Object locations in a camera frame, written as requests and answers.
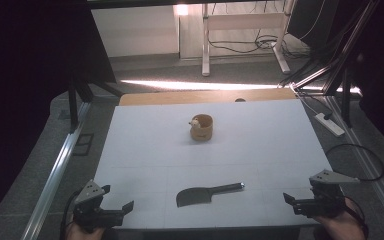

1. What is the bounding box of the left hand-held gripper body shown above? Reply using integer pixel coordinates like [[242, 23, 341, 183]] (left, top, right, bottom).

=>
[[72, 179, 125, 233]]

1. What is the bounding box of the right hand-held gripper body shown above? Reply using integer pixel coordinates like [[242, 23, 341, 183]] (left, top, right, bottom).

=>
[[293, 169, 361, 218]]

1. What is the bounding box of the black comb with handle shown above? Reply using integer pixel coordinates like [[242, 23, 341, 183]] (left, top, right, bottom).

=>
[[175, 182, 246, 208]]

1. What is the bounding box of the wooden cup with animal figure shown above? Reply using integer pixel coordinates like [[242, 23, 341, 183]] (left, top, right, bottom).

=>
[[188, 113, 214, 142]]

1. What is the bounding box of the person's right hand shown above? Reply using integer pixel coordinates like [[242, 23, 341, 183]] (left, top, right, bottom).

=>
[[313, 207, 368, 240]]

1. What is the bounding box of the person's left hand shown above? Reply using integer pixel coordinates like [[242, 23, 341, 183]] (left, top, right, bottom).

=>
[[65, 221, 106, 240]]

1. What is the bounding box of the white power strip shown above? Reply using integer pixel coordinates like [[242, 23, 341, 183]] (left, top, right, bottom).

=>
[[314, 112, 346, 138]]

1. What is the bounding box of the black metal stand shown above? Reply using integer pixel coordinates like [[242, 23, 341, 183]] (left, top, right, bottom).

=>
[[67, 75, 125, 135]]

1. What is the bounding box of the slanted aluminium stand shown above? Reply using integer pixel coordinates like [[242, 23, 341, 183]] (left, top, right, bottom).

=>
[[279, 0, 382, 98]]

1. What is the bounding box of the black computer case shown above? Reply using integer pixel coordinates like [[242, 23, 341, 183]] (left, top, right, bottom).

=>
[[286, 0, 335, 48]]

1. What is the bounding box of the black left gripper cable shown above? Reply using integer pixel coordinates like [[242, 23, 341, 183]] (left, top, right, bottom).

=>
[[59, 190, 82, 240]]

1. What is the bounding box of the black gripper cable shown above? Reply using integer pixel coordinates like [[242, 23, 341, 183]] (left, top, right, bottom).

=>
[[324, 143, 384, 183], [59, 190, 82, 240]]

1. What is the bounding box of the aluminium floor rail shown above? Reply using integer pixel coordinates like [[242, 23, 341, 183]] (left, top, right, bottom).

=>
[[325, 95, 384, 236], [20, 101, 93, 240]]

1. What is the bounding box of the black wrist strap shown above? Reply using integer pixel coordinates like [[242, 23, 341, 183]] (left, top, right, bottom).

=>
[[343, 195, 370, 238]]

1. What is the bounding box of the black floor socket frame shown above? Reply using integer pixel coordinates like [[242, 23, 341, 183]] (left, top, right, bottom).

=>
[[71, 132, 95, 157]]

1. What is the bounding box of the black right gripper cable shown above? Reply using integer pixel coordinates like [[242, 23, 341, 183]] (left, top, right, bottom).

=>
[[324, 143, 384, 183]]

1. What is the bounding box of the white power strip cable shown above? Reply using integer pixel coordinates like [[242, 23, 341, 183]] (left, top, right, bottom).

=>
[[289, 83, 322, 116]]

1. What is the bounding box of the tangle of black cables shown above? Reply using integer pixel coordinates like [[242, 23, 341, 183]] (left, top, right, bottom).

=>
[[207, 32, 312, 60]]

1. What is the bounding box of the white desk frame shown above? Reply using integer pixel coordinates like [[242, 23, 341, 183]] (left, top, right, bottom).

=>
[[201, 0, 296, 77]]

